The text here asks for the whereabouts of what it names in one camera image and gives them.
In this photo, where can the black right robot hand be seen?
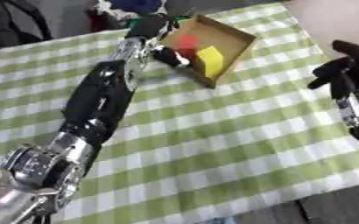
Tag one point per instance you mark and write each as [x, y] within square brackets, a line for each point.
[347, 76]

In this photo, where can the red object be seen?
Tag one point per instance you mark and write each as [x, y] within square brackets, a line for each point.
[99, 20]

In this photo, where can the red block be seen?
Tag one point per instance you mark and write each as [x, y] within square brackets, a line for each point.
[188, 42]

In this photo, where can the black bag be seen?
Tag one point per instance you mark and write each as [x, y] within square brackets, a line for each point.
[4, 26]

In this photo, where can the green object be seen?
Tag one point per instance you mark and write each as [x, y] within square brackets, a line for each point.
[134, 22]

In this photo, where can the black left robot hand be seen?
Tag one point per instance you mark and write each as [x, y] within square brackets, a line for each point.
[151, 26]

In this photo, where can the blue object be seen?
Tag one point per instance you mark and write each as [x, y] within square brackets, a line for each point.
[136, 4]

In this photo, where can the yellow block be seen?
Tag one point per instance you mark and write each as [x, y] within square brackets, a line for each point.
[211, 60]

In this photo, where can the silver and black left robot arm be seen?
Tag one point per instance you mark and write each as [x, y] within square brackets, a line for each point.
[97, 99]

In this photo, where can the silver and black right robot arm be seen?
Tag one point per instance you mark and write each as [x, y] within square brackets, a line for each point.
[356, 112]

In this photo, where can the tan cardboard box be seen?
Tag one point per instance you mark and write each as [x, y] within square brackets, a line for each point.
[223, 38]

